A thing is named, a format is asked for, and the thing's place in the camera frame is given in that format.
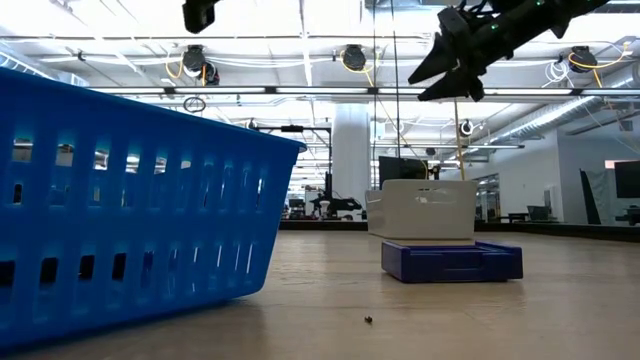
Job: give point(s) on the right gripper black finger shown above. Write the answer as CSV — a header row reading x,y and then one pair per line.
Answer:
x,y
440,60
460,87

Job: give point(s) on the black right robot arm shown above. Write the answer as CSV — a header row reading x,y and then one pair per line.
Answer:
x,y
540,20

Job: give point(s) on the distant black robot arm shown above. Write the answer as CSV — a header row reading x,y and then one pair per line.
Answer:
x,y
345,205

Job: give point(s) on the black distant monitor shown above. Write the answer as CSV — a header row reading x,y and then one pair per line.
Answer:
x,y
400,170

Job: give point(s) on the white building pillar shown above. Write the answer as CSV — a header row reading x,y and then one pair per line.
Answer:
x,y
350,160

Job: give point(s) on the grey plastic bin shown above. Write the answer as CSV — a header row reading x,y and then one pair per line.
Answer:
x,y
420,215

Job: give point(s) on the distant dark desk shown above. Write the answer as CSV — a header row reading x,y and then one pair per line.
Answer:
x,y
537,212

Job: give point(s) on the dark leaning panel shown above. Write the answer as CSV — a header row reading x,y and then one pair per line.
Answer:
x,y
595,200

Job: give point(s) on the dark navy digital timer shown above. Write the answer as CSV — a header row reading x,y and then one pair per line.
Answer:
x,y
450,265

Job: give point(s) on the silver ventilation duct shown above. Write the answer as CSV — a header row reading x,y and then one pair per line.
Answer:
x,y
550,117

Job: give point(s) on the black wall screen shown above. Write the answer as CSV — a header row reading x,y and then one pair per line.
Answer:
x,y
627,180

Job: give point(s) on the black aluminium table frame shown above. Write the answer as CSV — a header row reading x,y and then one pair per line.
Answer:
x,y
325,225

